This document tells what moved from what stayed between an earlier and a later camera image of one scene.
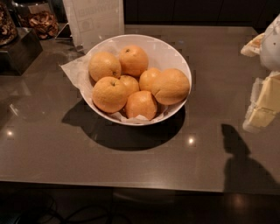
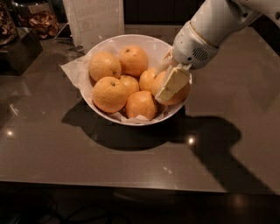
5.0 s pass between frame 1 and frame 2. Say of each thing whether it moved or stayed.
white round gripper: moved
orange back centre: stayed
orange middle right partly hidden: stayed
